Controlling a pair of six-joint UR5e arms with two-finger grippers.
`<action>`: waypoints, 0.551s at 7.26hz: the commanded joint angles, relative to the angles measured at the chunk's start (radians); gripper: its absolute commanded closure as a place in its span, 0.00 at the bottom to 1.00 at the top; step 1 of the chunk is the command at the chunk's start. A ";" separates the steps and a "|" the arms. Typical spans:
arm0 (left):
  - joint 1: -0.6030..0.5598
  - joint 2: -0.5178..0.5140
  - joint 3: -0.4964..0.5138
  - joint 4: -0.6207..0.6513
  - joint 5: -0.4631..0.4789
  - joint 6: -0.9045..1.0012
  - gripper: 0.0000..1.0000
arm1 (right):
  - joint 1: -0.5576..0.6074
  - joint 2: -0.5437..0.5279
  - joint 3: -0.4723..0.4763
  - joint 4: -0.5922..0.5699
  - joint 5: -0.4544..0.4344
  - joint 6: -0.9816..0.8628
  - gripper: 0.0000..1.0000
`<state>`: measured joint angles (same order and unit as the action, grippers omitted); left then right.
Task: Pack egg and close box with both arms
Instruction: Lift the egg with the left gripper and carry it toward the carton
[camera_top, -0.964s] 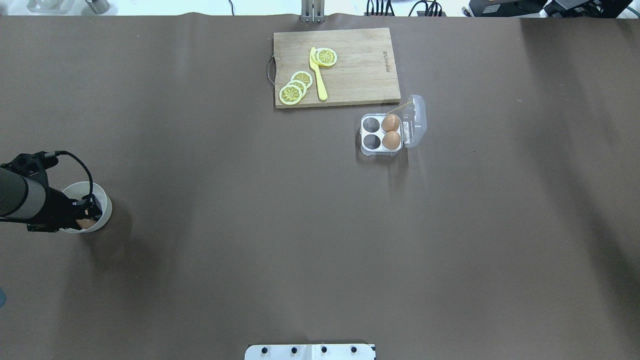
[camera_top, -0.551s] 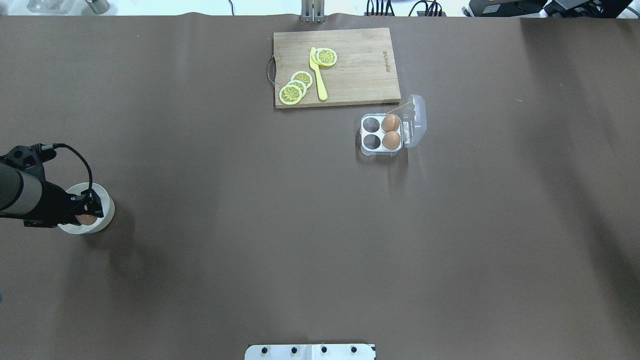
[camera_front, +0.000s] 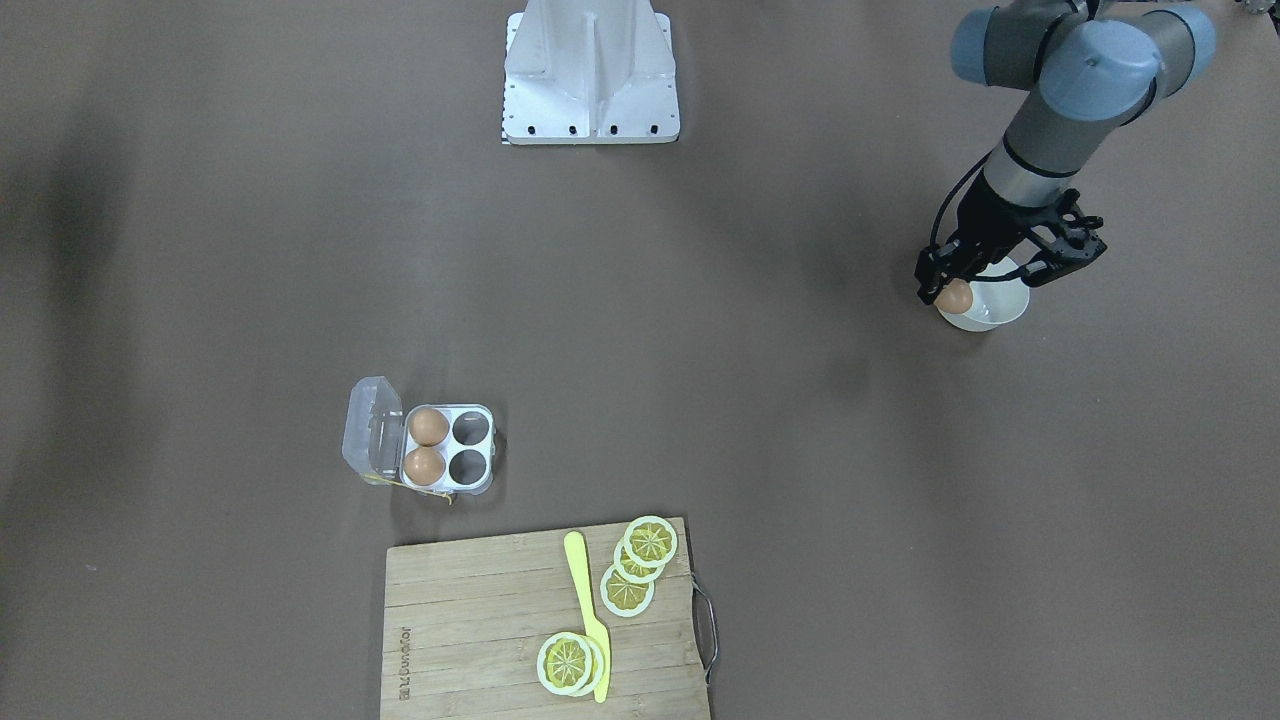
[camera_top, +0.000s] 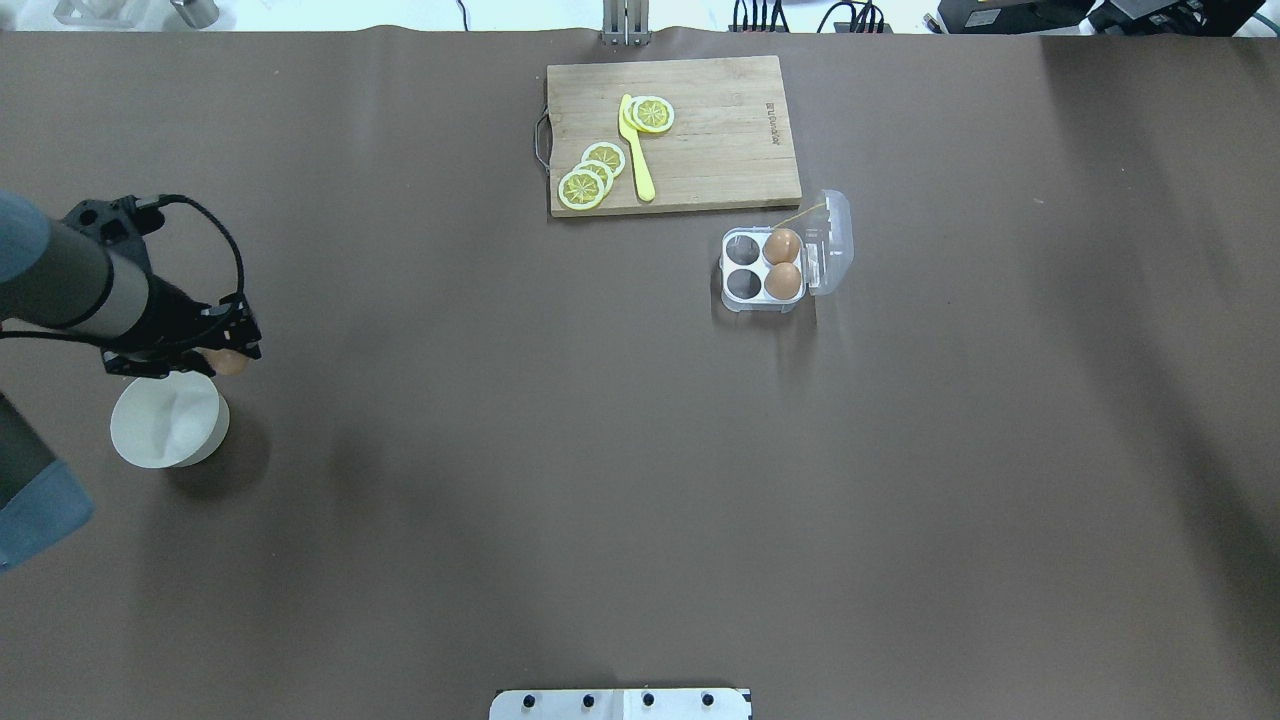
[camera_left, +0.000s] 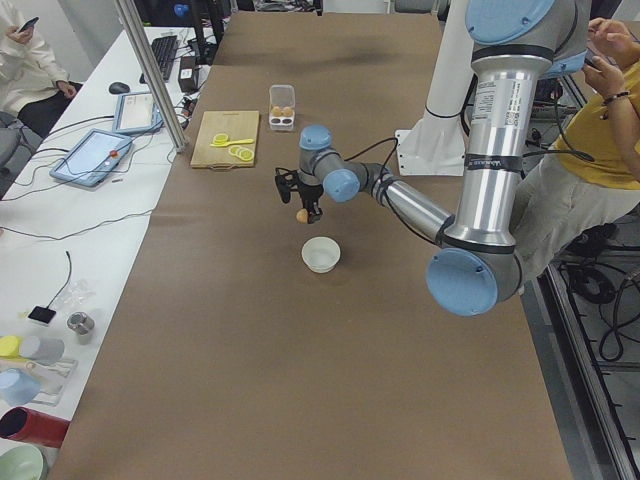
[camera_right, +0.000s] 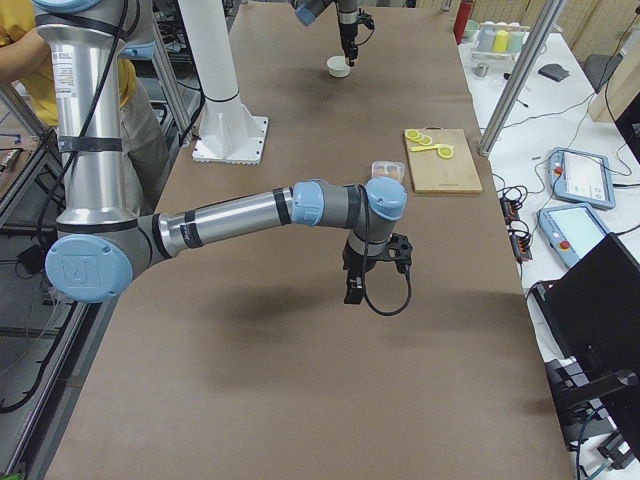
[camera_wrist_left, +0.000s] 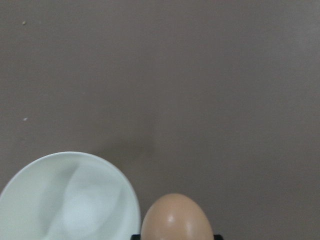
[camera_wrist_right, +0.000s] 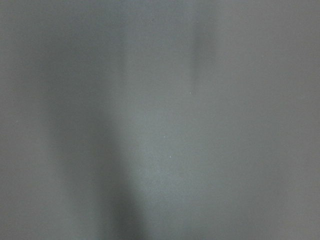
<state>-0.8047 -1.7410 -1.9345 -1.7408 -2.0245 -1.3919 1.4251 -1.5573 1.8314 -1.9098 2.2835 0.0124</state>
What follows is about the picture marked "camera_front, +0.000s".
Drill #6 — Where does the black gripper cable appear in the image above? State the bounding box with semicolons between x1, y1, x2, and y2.
928;150;993;261

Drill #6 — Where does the clear plastic egg box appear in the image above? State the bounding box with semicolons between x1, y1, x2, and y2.
342;375;497;500

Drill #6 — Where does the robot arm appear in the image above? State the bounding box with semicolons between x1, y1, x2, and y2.
914;1;1219;305

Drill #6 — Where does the brown egg from bowl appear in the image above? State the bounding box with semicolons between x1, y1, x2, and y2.
934;279;975;315

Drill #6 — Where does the wooden cutting board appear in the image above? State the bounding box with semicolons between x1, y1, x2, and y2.
379;518;716;719

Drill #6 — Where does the brown egg in box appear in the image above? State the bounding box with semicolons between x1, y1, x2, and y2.
406;405;451;447
402;446;445;487

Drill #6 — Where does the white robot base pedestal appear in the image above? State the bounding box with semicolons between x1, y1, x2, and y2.
500;1;681;146

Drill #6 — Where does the lemon slice middle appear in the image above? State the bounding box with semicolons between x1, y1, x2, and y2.
613;541;666;584

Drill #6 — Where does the brown egg in box front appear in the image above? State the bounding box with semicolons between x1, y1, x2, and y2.
406;405;451;447

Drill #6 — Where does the brown egg in box rear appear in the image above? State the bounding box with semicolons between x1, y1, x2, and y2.
402;446;445;487

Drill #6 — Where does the lemon slice front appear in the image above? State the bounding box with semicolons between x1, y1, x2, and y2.
620;515;678;569

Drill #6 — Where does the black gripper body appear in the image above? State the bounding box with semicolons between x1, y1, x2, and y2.
943;179;1107;274

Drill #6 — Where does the yellow plastic knife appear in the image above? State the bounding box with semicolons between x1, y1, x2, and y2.
563;530;612;705

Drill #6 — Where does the lemon slice near knife tip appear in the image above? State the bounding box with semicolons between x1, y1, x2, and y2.
535;632;593;697

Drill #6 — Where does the lemon slice rear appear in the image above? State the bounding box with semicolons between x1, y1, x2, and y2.
599;565;655;618

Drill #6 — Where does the white bowl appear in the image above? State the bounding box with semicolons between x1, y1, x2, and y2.
936;258;1030;333

